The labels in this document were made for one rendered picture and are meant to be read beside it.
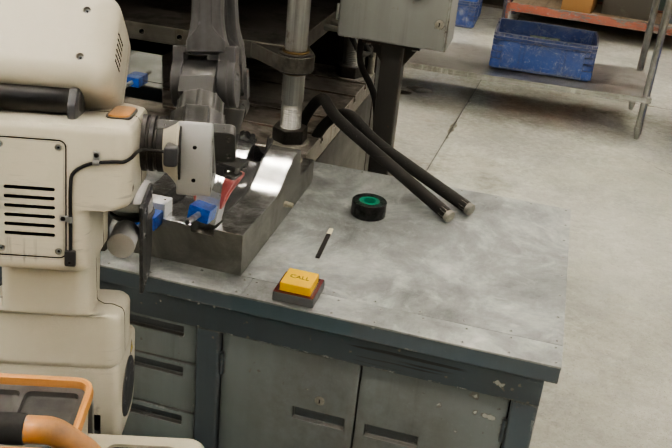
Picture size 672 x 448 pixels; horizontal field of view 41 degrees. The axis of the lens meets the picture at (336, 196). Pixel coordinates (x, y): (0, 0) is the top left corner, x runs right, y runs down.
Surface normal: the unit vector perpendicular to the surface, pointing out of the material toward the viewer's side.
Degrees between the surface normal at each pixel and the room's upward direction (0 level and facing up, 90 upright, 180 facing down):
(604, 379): 0
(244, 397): 90
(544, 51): 94
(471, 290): 0
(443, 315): 0
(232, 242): 90
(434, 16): 90
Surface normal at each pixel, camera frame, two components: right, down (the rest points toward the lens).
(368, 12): -0.25, 0.38
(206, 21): -0.03, 0.06
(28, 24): 0.08, -0.30
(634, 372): 0.09, -0.90
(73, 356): 0.04, 0.29
